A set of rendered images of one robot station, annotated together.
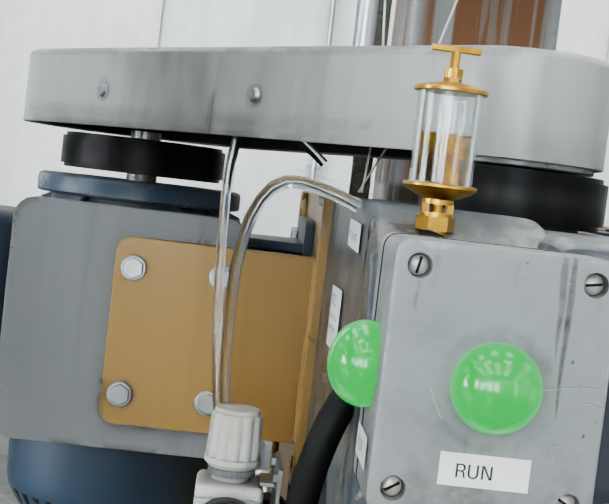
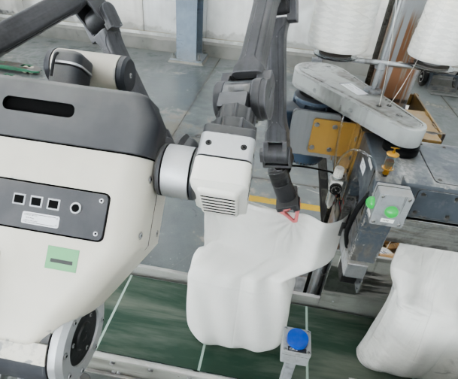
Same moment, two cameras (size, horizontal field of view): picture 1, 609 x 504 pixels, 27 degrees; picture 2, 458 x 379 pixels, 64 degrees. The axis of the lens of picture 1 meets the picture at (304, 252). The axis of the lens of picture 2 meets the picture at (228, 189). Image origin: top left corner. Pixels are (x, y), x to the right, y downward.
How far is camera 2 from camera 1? 0.58 m
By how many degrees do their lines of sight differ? 34
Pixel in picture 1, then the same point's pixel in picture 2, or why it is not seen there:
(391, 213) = (378, 168)
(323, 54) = (367, 110)
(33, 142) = not seen: outside the picture
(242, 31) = not seen: outside the picture
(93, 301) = (307, 129)
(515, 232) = (399, 173)
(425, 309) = (383, 201)
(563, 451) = (399, 219)
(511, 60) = (405, 130)
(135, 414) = (314, 150)
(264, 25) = not seen: outside the picture
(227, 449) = (338, 175)
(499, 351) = (392, 209)
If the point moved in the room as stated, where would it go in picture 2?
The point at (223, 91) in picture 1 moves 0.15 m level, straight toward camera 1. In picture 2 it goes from (343, 105) to (350, 129)
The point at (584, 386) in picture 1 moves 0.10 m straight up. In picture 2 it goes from (404, 212) to (421, 175)
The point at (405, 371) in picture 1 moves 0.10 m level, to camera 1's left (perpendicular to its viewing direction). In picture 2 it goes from (377, 208) to (333, 200)
